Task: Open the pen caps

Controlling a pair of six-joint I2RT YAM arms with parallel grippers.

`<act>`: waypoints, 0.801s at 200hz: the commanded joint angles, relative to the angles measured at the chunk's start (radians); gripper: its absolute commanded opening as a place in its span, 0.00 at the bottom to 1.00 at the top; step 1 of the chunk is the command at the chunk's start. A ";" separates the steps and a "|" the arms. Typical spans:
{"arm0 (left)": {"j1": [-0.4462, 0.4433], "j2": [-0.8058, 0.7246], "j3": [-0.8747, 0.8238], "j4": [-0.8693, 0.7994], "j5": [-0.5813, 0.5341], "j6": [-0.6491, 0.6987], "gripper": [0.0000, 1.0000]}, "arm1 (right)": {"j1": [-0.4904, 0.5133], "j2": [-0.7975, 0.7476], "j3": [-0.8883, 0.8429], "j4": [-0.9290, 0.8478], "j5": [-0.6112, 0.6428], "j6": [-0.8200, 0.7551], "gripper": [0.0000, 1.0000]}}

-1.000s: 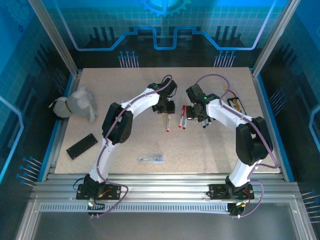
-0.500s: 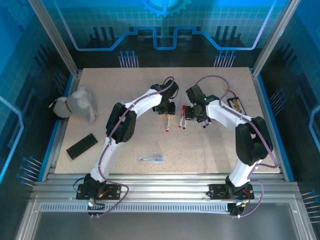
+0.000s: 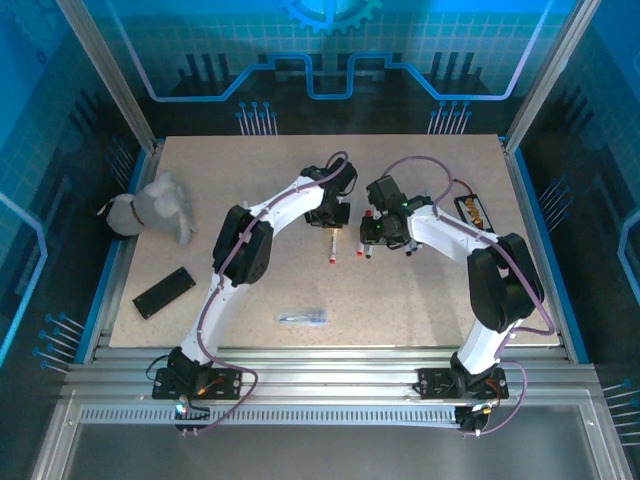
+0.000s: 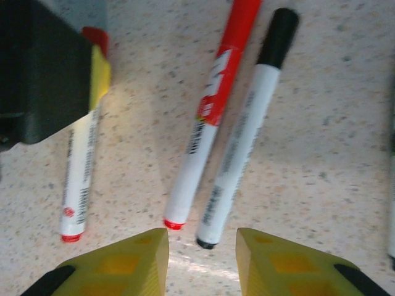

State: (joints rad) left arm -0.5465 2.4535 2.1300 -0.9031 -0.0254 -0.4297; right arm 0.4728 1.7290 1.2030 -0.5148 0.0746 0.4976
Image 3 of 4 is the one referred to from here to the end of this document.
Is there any black tray with items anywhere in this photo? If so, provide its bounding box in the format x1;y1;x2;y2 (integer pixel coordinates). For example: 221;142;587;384
448;177;497;232

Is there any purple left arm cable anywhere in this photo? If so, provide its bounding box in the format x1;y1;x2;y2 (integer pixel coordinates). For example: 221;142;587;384
174;151;351;437

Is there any slotted aluminium rail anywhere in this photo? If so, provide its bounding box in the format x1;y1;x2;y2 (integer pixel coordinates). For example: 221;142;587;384
79;405;469;426

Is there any clear plastic bag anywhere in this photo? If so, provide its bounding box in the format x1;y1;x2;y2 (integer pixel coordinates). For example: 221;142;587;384
277;308;330;326

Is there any aluminium side rail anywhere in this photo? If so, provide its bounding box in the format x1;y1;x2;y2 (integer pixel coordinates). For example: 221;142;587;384
499;137;576;361
89;142;166;351

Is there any aluminium frame post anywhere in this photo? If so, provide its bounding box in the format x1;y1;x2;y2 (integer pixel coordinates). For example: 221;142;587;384
502;0;601;151
54;0;159;151

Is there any grey plush toy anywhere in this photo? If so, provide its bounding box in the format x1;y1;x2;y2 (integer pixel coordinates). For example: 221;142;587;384
97;171;200;246

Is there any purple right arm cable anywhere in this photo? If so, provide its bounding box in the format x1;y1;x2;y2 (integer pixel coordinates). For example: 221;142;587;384
379;155;556;439

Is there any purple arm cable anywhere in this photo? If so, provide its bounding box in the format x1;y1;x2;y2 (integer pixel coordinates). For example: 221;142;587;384
174;151;351;437
379;155;556;439

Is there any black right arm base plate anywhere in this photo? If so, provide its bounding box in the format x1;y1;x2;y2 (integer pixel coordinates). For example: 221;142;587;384
417;367;506;401

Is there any aluminium front rail beam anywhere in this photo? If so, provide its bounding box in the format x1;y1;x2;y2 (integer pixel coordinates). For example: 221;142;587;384
64;344;599;401

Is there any black flat rectangular plate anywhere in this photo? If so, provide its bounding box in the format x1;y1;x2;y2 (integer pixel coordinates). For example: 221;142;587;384
131;266;197;320

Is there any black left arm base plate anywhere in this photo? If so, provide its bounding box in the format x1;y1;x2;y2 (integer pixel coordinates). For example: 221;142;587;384
152;367;244;401

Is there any steel bottom tray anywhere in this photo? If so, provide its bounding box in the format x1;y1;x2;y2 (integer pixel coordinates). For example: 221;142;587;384
29;394;631;480

